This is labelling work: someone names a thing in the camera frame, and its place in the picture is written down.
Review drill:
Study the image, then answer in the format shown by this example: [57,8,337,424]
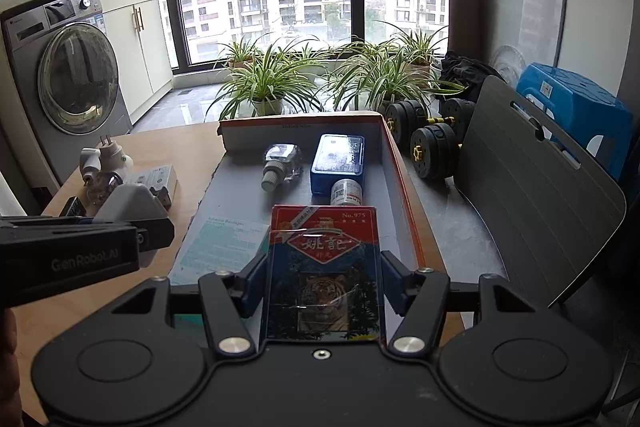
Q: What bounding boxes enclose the spider plant left pot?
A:
[219,32,269,68]

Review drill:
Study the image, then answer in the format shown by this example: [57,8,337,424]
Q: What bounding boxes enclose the white USB charger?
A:
[94,184,175,268]

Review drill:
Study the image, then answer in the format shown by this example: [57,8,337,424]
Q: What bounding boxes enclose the blue plastic stool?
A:
[516,63,634,180]

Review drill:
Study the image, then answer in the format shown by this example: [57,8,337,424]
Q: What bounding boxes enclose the spider plant centre pot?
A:
[205,40,326,121]

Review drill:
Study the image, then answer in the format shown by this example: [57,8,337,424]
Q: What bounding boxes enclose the white product box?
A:
[125,164,177,209]

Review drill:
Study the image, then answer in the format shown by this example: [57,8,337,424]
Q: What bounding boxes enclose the white medicine bottle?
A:
[330,179,363,206]

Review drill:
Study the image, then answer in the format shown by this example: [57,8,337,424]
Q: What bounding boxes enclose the red blue playing cards box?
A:
[262,205,385,343]

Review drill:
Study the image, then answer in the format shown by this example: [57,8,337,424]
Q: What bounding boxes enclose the white plug-in heater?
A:
[78,147,102,185]

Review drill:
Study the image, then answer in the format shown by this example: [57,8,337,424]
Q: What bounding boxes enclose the black power adapter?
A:
[60,196,87,217]

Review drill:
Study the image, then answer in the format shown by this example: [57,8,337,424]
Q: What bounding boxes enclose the spider plant right pot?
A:
[326,25,465,113]

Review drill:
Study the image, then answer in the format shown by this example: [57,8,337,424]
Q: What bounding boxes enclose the blue tin box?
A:
[310,133,366,197]

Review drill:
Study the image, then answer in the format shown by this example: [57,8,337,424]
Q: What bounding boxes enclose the teal bandage box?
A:
[171,217,269,281]

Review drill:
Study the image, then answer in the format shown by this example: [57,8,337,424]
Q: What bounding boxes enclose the orange-edged cardboard tray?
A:
[169,112,445,285]

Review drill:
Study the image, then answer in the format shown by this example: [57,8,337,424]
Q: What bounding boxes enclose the clear glass refill bottle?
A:
[262,143,302,192]

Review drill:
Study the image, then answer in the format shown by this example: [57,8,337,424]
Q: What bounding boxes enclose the white round fan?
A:
[490,44,527,89]

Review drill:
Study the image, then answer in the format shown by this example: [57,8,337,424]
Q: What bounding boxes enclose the brown rolled mat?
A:
[448,0,480,58]

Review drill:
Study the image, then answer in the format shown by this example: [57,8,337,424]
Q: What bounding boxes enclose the spider plant pot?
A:
[219,32,269,68]
[326,25,465,113]
[205,40,326,121]

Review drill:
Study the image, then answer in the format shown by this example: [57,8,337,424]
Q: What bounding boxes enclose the black dumbbell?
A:
[385,98,475,183]

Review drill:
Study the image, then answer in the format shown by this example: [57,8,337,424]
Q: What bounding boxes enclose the grey washing machine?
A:
[1,0,132,183]

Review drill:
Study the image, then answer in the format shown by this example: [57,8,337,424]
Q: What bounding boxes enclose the white cabinet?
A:
[101,0,174,122]

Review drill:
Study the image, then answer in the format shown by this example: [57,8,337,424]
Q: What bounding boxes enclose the black bag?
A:
[440,51,504,103]

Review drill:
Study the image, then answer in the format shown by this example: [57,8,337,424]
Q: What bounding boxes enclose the white plug-in with bottle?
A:
[84,135,134,206]

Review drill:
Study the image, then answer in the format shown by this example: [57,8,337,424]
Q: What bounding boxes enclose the person's left hand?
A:
[0,309,23,427]

